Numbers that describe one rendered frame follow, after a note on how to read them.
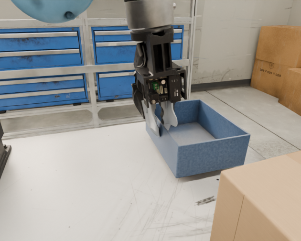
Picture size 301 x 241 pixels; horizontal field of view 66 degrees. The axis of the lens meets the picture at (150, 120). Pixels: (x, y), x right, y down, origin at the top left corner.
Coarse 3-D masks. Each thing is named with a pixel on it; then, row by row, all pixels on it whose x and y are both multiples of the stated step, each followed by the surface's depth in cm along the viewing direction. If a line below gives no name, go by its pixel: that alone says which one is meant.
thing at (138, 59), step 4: (140, 44) 40; (136, 48) 42; (140, 48) 40; (136, 52) 43; (140, 52) 40; (136, 56) 44; (140, 56) 41; (136, 60) 45; (140, 60) 42; (136, 64) 46; (140, 64) 45
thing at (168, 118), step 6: (162, 102) 45; (168, 102) 45; (162, 108) 46; (168, 108) 45; (162, 114) 47; (168, 114) 46; (174, 114) 43; (162, 120) 48; (168, 120) 47; (174, 120) 44; (168, 126) 48; (174, 126) 44
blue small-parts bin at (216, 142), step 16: (160, 112) 59; (176, 112) 60; (192, 112) 62; (208, 112) 57; (160, 128) 48; (176, 128) 60; (192, 128) 60; (208, 128) 58; (224, 128) 52; (240, 128) 46; (160, 144) 49; (176, 144) 41; (192, 144) 41; (208, 144) 42; (224, 144) 43; (240, 144) 44; (176, 160) 41; (192, 160) 42; (208, 160) 43; (224, 160) 45; (240, 160) 46; (176, 176) 43
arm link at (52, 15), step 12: (12, 0) 19; (24, 0) 19; (36, 0) 19; (48, 0) 19; (60, 0) 19; (72, 0) 20; (84, 0) 20; (24, 12) 20; (36, 12) 20; (48, 12) 20; (60, 12) 20; (72, 12) 20
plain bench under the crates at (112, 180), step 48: (48, 144) 57; (96, 144) 57; (144, 144) 57; (0, 192) 42; (48, 192) 42; (96, 192) 42; (144, 192) 42; (192, 192) 42; (0, 240) 34; (48, 240) 34; (96, 240) 34; (144, 240) 34; (192, 240) 34
